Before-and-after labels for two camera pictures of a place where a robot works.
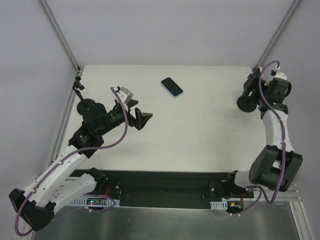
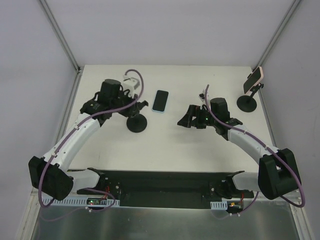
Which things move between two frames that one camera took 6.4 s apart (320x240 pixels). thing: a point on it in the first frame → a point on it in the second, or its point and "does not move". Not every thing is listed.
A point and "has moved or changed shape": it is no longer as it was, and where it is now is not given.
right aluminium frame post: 289,13 does not move
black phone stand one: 85,107 has moved or changed shape
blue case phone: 174,89 → 160,101
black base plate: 170,189 does not move
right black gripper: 252,81 → 191,117
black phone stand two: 246,104 does not move
